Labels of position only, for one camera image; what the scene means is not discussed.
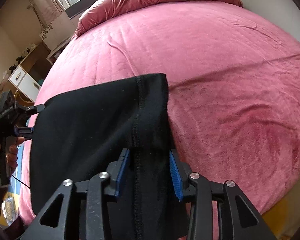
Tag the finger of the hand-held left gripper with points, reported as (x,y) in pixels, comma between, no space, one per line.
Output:
(25,131)
(31,108)

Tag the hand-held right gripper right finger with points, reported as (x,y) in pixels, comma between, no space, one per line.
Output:
(175,177)

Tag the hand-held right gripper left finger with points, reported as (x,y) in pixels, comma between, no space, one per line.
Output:
(122,172)

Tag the black pants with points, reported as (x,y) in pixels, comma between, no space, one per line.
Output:
(90,120)

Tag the person's left hand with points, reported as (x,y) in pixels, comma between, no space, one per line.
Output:
(12,155)

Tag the white wooden cabinet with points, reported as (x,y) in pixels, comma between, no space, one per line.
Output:
(27,77)

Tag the beige floral curtain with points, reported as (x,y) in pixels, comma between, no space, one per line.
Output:
(50,12)

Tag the pink bed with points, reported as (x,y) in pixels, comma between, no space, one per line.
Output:
(215,80)

